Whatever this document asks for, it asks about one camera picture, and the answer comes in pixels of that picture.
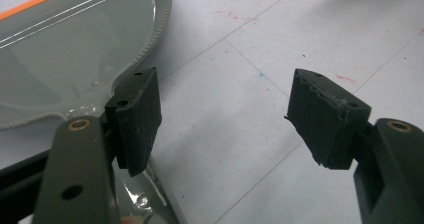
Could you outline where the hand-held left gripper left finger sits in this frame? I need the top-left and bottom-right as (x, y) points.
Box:
(104, 67), (163, 178)

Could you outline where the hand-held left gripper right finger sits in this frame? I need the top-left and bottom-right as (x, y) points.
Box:
(285, 68), (372, 171)

